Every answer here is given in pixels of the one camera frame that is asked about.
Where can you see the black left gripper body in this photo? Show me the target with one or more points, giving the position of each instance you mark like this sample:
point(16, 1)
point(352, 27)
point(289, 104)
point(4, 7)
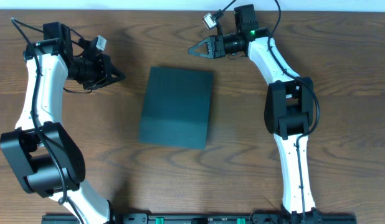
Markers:
point(91, 73)

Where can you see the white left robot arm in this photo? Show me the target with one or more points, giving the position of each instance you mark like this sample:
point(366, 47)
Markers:
point(42, 155)

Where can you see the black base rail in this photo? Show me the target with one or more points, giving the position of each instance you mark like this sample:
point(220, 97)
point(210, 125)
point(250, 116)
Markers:
point(259, 218)

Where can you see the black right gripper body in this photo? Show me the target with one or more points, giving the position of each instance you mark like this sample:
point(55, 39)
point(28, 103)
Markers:
point(225, 44)

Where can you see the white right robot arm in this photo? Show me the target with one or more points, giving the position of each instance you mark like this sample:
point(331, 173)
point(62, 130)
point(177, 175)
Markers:
point(291, 109)

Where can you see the black storage box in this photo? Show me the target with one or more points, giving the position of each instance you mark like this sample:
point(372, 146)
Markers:
point(176, 108)

